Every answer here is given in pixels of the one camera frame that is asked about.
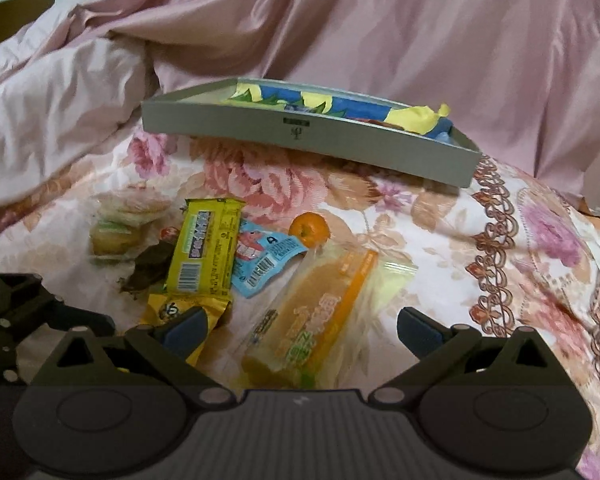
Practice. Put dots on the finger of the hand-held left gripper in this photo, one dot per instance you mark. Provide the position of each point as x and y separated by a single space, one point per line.
30 305

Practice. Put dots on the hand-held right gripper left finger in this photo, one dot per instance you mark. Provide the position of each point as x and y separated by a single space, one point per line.
190 326

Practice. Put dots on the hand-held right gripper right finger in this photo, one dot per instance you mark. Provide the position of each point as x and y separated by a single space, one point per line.
420 332

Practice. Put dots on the yellow pickle packet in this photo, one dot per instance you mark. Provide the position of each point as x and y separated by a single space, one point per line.
205 250

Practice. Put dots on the grey cardboard box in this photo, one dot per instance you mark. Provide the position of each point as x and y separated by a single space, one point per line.
280 120

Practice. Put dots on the yellow cartoon snack bag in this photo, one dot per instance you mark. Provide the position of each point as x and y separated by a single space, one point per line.
165 310

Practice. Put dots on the dark brown snack packet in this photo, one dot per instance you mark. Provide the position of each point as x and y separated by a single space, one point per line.
150 265

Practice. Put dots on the blue small snack packet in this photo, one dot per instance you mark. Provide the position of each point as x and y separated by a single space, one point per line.
260 265

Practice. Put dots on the small red white packet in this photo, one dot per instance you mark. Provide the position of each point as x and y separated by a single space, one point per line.
169 234

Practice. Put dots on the clear bread packet orange stripe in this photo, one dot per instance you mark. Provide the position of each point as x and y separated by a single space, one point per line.
310 310

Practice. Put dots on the floral bedsheet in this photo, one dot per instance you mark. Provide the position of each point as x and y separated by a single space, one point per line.
530 260

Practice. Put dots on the clear biscuit packet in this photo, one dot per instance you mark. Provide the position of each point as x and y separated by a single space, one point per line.
135 205

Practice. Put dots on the orange tangerine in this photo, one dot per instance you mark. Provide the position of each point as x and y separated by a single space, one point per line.
310 229

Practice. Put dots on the blue yellow printed bag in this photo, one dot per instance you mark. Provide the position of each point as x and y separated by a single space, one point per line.
350 105

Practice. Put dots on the brown cardboard box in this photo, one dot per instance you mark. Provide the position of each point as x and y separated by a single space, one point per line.
10 20

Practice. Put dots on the pink quilt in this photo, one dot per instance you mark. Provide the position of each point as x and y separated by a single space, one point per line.
380 25

